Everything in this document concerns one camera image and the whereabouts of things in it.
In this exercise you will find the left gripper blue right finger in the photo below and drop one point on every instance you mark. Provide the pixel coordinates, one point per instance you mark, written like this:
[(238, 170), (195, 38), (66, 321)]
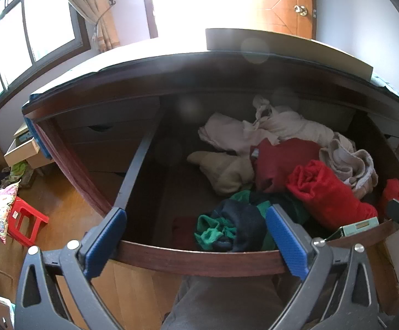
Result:
[(297, 248)]

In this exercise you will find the green and navy garment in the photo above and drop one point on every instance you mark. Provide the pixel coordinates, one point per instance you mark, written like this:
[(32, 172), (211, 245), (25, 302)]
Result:
[(238, 224)]

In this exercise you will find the small red garment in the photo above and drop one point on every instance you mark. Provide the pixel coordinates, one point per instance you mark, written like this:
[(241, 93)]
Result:
[(391, 191)]

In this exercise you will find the bright red garment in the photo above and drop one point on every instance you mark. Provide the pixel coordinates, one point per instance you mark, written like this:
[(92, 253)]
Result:
[(326, 198)]

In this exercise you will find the blue plaid bed sheet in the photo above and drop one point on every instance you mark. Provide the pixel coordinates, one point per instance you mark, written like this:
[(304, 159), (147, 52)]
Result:
[(37, 137)]

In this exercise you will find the window with dark frame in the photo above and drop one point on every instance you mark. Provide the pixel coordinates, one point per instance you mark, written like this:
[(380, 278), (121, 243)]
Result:
[(36, 36)]

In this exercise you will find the red plastic stool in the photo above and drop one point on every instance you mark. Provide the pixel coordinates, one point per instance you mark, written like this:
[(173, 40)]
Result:
[(25, 222)]

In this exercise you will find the beige knit garment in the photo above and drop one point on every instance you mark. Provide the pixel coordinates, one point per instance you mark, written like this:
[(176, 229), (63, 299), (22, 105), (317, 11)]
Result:
[(355, 168)]

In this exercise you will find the brass door knob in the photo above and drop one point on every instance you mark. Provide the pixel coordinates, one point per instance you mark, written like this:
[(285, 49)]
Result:
[(301, 10)]

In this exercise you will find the small wooden nightstand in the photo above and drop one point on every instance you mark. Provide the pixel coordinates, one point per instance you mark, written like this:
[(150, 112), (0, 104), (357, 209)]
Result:
[(24, 148)]

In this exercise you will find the small green box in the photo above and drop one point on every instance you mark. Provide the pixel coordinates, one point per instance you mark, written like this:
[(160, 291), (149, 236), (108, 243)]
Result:
[(353, 229)]

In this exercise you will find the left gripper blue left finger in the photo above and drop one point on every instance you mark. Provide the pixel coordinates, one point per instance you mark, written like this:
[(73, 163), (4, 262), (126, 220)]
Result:
[(99, 244)]

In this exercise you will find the cream fleece garment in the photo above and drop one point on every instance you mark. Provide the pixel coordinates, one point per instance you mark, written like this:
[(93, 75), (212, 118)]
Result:
[(226, 173)]

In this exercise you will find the orange wooden door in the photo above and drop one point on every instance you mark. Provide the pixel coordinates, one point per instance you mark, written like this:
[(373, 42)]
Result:
[(279, 16)]

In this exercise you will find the floral pillow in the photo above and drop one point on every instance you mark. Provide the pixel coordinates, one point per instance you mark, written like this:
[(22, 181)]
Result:
[(7, 198)]

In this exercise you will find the pale pink crumpled garment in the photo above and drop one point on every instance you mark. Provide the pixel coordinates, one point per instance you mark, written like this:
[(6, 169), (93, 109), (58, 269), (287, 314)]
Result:
[(276, 124)]

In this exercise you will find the beige curtain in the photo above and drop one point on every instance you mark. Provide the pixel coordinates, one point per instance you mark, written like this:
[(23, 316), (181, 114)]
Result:
[(98, 13)]

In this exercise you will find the dark red garment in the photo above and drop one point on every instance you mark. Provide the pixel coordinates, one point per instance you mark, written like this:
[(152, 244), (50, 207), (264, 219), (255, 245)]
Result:
[(272, 164)]

